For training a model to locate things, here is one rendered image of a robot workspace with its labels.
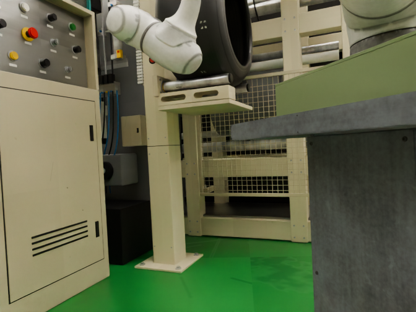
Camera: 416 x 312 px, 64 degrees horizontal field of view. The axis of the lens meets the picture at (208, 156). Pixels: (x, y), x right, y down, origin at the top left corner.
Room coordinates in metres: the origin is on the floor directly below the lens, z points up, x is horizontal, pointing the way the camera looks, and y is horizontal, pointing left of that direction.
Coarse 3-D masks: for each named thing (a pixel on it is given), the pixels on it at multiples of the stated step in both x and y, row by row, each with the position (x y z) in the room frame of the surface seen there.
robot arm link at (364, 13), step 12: (348, 0) 0.54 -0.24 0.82; (360, 0) 0.52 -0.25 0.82; (372, 0) 0.52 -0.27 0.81; (384, 0) 0.52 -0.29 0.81; (396, 0) 0.53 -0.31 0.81; (408, 0) 0.55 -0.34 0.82; (360, 12) 0.58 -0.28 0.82; (372, 12) 0.57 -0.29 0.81; (384, 12) 0.57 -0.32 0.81; (396, 12) 0.59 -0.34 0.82
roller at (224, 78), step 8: (176, 80) 1.57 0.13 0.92; (184, 80) 1.54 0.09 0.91; (192, 80) 1.52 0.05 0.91; (200, 80) 1.50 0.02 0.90; (208, 80) 1.49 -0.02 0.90; (216, 80) 1.47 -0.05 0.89; (224, 80) 1.46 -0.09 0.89; (232, 80) 1.48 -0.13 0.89; (168, 88) 1.57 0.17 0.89; (176, 88) 1.56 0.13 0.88; (184, 88) 1.55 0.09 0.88; (192, 88) 1.54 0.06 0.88
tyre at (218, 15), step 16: (160, 0) 1.43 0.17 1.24; (176, 0) 1.39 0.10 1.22; (208, 0) 1.35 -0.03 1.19; (224, 0) 1.40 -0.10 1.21; (240, 0) 1.78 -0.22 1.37; (160, 16) 1.43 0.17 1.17; (208, 16) 1.35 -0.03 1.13; (224, 16) 1.40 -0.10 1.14; (240, 16) 1.85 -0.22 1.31; (208, 32) 1.37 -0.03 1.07; (224, 32) 1.40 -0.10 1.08; (240, 32) 1.88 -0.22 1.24; (208, 48) 1.40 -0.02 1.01; (224, 48) 1.42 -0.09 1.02; (240, 48) 1.88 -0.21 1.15; (208, 64) 1.45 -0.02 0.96; (224, 64) 1.46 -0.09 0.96; (240, 64) 1.57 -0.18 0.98; (240, 80) 1.65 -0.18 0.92
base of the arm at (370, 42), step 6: (396, 30) 0.61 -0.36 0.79; (402, 30) 0.61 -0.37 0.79; (408, 30) 0.61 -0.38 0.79; (414, 30) 0.61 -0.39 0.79; (378, 36) 0.63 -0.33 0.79; (384, 36) 0.62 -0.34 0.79; (390, 36) 0.62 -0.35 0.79; (396, 36) 0.61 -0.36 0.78; (360, 42) 0.66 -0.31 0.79; (366, 42) 0.65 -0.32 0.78; (372, 42) 0.64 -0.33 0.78; (378, 42) 0.63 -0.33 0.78; (354, 48) 0.68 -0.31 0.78; (360, 48) 0.66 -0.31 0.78; (366, 48) 0.65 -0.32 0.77
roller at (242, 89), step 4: (240, 84) 1.73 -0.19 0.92; (244, 84) 1.72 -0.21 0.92; (248, 84) 1.72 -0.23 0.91; (236, 88) 1.73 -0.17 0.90; (240, 88) 1.72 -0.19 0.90; (244, 88) 1.71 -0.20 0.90; (248, 88) 1.71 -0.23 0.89; (236, 92) 1.74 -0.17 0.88; (240, 92) 1.74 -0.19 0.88; (204, 96) 1.81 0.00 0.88; (208, 96) 1.81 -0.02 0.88
